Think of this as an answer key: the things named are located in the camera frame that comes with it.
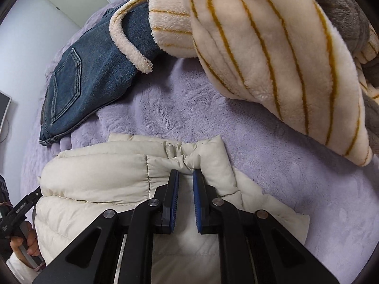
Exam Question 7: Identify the cream puffer jacket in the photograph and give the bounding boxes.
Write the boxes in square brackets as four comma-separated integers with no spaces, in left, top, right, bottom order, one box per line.
[34,134,310,283]

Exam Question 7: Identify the person's left hand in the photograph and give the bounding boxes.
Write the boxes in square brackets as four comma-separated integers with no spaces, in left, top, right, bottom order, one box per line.
[10,221,41,260]

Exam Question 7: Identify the lavender plush bedspread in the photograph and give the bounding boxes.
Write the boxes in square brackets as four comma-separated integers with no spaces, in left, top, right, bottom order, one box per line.
[20,0,379,284]

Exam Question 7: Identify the blue denim jeans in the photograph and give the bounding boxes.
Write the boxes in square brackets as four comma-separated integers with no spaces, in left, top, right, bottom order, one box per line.
[39,0,161,146]

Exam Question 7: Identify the striped cream fleece robe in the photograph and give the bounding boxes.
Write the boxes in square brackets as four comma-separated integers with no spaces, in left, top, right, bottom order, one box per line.
[108,0,379,168]

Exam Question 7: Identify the white wall monitor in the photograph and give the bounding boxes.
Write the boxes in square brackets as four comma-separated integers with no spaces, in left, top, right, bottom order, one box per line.
[0,92,12,132]

